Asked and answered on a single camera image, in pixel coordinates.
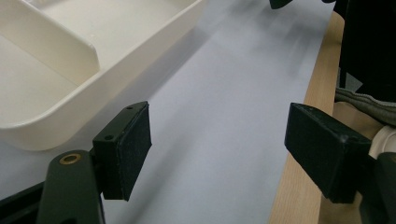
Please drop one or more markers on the white round object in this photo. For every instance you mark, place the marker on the white round object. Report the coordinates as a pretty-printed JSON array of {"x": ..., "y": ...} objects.
[{"x": 384, "y": 141}]

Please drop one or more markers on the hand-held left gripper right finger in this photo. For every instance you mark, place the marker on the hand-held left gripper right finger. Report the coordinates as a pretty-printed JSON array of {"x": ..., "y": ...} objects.
[{"x": 323, "y": 149}]

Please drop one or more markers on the black object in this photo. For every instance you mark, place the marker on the black object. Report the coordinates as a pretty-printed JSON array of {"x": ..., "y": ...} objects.
[{"x": 278, "y": 3}]

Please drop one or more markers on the pale blue table mat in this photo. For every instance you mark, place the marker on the pale blue table mat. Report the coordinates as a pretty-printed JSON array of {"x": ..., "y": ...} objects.
[{"x": 224, "y": 124}]

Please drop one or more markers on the dark cloth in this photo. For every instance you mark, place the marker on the dark cloth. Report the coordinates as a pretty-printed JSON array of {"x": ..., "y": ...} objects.
[{"x": 370, "y": 46}]

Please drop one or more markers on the grey-green cloth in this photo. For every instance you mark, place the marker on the grey-green cloth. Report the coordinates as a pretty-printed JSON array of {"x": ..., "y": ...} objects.
[{"x": 370, "y": 105}]

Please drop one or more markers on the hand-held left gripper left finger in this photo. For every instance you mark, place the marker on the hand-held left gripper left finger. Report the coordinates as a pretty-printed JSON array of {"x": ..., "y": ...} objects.
[{"x": 123, "y": 152}]

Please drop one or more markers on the cream divided plastic tray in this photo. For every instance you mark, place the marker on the cream divided plastic tray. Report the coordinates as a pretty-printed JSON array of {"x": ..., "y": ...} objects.
[{"x": 74, "y": 62}]

